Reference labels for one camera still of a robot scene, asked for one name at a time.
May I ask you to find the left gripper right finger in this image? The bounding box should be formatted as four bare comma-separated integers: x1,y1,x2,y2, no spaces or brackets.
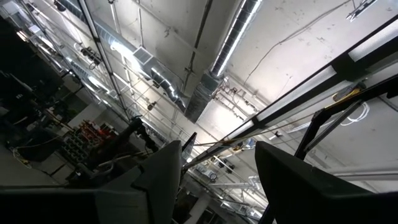
254,141,398,224

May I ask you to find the black aluminium table frame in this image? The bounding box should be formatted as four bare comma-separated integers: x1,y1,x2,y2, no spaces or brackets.
183,14,398,170

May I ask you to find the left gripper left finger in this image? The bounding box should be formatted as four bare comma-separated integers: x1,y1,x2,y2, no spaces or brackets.
96,140,183,224

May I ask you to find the silver ceiling air duct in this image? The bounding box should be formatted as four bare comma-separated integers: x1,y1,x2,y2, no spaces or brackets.
93,18,224,124

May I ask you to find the parts bin rack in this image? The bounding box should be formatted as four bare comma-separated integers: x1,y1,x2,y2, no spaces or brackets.
60,119,119,162

